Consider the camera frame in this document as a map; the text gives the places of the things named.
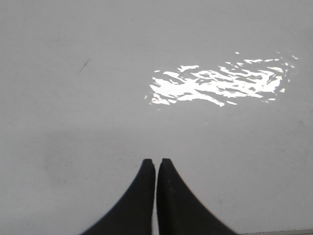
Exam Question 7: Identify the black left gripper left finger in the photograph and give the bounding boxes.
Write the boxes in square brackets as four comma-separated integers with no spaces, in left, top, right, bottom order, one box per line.
[83,159,155,235]

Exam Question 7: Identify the white whiteboard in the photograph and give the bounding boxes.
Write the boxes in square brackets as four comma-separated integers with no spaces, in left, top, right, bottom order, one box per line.
[0,0,313,235]

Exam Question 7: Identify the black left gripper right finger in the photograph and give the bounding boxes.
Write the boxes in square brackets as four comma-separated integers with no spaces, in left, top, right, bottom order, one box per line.
[156,159,235,235]

